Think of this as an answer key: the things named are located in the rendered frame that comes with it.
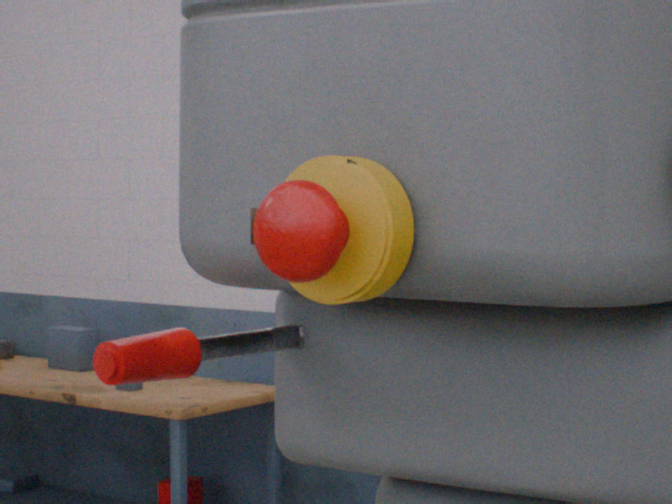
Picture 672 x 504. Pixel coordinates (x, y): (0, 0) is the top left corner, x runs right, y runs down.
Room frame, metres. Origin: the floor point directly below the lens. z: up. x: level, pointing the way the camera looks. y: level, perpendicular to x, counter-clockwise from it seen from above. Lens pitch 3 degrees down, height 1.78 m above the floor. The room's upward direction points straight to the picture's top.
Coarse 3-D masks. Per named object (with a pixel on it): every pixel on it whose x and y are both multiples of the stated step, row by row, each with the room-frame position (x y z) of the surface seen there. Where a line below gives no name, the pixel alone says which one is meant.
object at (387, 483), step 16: (384, 480) 0.73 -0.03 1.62; (400, 480) 0.72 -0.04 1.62; (384, 496) 0.72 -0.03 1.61; (400, 496) 0.71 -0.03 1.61; (416, 496) 0.70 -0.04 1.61; (432, 496) 0.69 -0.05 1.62; (448, 496) 0.69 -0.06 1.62; (464, 496) 0.68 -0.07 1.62; (480, 496) 0.68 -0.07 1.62; (496, 496) 0.68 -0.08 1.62; (512, 496) 0.67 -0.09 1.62; (528, 496) 0.67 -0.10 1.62
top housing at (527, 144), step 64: (192, 0) 0.62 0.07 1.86; (256, 0) 0.59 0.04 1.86; (320, 0) 0.57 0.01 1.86; (384, 0) 0.56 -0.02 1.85; (448, 0) 0.54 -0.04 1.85; (512, 0) 0.52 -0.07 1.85; (576, 0) 0.51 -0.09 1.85; (640, 0) 0.51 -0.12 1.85; (192, 64) 0.62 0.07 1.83; (256, 64) 0.59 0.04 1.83; (320, 64) 0.57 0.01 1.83; (384, 64) 0.55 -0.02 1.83; (448, 64) 0.54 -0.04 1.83; (512, 64) 0.52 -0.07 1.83; (576, 64) 0.51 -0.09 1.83; (640, 64) 0.51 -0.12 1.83; (192, 128) 0.62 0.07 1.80; (256, 128) 0.59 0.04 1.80; (320, 128) 0.57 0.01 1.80; (384, 128) 0.55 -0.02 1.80; (448, 128) 0.54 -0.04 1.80; (512, 128) 0.52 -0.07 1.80; (576, 128) 0.51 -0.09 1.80; (640, 128) 0.51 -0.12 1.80; (192, 192) 0.62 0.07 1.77; (256, 192) 0.59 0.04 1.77; (448, 192) 0.54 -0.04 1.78; (512, 192) 0.52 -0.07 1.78; (576, 192) 0.51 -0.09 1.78; (640, 192) 0.51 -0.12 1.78; (192, 256) 0.62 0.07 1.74; (256, 256) 0.59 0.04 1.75; (448, 256) 0.54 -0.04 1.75; (512, 256) 0.52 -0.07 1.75; (576, 256) 0.51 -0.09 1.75; (640, 256) 0.52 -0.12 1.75
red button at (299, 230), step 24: (288, 192) 0.52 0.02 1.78; (312, 192) 0.52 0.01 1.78; (264, 216) 0.53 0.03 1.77; (288, 216) 0.52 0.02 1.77; (312, 216) 0.51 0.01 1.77; (336, 216) 0.52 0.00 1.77; (264, 240) 0.53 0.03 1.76; (288, 240) 0.52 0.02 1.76; (312, 240) 0.51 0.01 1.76; (336, 240) 0.52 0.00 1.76; (288, 264) 0.52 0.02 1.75; (312, 264) 0.52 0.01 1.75
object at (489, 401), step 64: (320, 320) 0.69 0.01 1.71; (384, 320) 0.66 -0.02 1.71; (448, 320) 0.64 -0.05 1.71; (512, 320) 0.62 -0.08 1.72; (576, 320) 0.61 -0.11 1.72; (640, 320) 0.59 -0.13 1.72; (320, 384) 0.69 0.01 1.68; (384, 384) 0.66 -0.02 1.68; (448, 384) 0.64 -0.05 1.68; (512, 384) 0.62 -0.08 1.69; (576, 384) 0.61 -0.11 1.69; (640, 384) 0.59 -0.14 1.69; (320, 448) 0.69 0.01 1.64; (384, 448) 0.66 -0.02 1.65; (448, 448) 0.64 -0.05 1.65; (512, 448) 0.62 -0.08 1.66; (576, 448) 0.61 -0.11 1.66; (640, 448) 0.59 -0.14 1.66
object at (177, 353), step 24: (144, 336) 0.60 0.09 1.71; (168, 336) 0.61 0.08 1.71; (192, 336) 0.62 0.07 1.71; (216, 336) 0.64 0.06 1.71; (240, 336) 0.65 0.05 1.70; (264, 336) 0.67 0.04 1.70; (288, 336) 0.68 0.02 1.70; (96, 360) 0.58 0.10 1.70; (120, 360) 0.58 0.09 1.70; (144, 360) 0.59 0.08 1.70; (168, 360) 0.60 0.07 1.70; (192, 360) 0.61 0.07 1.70; (120, 384) 0.58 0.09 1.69
